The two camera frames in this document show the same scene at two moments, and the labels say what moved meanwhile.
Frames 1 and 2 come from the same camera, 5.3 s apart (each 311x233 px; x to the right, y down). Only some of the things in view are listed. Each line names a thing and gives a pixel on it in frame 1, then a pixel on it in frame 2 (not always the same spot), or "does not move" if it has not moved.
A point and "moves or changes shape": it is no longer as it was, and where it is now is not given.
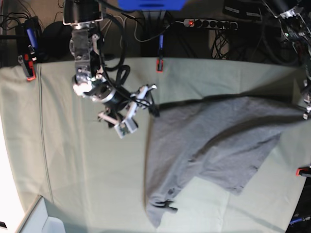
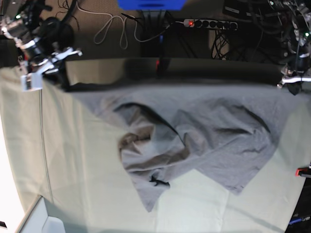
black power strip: [210, 23] does not move
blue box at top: [151, 5] does not move
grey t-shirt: [224, 139] moves or changes shape
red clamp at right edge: [302, 170] does not move
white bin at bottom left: [37, 221] does not move
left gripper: [117, 100] to [36, 50]
